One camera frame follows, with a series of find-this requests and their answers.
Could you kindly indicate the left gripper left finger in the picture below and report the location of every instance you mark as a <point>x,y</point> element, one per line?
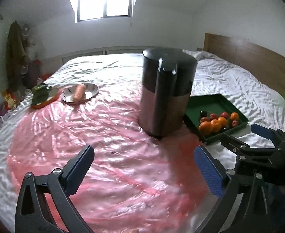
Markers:
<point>33,213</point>

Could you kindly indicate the dark plum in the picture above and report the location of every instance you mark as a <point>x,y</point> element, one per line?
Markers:
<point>203,114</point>

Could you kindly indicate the orange plate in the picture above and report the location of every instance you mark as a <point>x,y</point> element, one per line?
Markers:
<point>53,96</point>

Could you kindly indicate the silver plate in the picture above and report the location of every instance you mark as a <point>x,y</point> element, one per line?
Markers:
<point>90,92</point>

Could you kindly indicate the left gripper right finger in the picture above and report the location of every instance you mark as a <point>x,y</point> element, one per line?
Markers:
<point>253,214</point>

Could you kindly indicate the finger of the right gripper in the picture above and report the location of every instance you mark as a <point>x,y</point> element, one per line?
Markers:
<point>240,148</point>
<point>277,137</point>

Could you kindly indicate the hanging brown coat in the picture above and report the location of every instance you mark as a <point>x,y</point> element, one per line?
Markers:
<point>16,56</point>

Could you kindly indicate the small orange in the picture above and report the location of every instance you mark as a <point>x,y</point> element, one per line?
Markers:
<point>223,121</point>
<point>216,125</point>

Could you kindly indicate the green tray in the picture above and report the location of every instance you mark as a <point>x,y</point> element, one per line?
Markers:
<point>211,104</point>

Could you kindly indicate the green vegetable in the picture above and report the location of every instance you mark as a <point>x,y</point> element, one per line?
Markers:
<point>41,92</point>

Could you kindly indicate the orange fruit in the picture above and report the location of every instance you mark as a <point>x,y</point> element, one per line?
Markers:
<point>234,116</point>

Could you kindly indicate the pink plastic sheet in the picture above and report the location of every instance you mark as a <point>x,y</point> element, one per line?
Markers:
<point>135,180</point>

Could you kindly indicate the large orange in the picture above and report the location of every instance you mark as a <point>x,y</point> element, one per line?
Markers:
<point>205,128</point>

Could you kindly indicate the black steel trash bin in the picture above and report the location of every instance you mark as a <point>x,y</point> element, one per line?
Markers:
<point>167,80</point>

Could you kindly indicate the small red apple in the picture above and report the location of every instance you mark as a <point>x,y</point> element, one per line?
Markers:
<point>234,123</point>

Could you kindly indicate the wooden headboard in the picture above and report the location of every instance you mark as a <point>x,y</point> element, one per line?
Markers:
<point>266,65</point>

